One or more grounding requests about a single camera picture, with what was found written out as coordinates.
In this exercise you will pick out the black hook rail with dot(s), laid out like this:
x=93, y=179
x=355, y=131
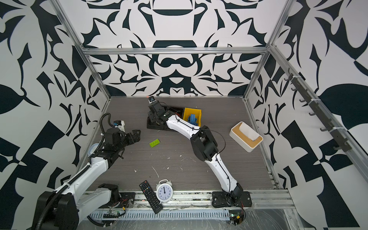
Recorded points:
x=320, y=110

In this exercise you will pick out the blue lego lower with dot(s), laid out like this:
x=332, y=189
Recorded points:
x=192, y=119

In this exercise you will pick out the white cable duct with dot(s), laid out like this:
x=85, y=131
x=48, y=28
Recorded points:
x=167, y=215

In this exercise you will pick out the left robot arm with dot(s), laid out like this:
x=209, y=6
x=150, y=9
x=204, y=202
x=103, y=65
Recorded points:
x=65, y=207

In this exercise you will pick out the black bin left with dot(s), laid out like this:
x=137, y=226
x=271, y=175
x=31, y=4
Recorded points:
x=155, y=125

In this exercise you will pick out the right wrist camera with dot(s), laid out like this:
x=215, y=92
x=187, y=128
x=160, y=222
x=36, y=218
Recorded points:
x=151, y=99

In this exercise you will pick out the blue square alarm clock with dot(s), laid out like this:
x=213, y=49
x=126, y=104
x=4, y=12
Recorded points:
x=92, y=149

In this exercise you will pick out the small circuit board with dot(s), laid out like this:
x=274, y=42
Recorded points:
x=236, y=219

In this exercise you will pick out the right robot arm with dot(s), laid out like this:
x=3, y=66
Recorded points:
x=203, y=143

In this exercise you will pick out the white tissue box wooden lid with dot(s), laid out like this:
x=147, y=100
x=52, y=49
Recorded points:
x=245, y=136

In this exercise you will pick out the white twin-bell alarm clock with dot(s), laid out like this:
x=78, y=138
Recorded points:
x=164, y=191

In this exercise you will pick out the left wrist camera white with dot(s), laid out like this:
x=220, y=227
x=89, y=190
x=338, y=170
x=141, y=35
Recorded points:
x=120, y=124

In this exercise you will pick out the green lego upper left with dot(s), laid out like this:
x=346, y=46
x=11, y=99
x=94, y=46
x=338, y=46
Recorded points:
x=154, y=143

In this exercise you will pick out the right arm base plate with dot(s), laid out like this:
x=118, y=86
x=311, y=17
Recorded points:
x=222, y=200

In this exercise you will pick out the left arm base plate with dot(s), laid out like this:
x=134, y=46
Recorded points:
x=126, y=200

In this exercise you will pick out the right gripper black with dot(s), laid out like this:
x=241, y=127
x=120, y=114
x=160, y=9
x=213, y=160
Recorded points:
x=151, y=114

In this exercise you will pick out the black remote control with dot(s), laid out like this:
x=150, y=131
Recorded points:
x=151, y=197

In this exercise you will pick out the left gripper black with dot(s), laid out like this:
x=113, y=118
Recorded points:
x=135, y=136

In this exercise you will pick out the black bin middle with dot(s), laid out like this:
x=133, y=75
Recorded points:
x=178, y=110

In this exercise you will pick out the black bin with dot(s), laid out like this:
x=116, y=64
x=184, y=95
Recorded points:
x=178, y=110
x=155, y=125

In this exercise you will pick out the yellow bin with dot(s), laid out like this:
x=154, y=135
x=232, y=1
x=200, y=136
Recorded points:
x=189, y=111

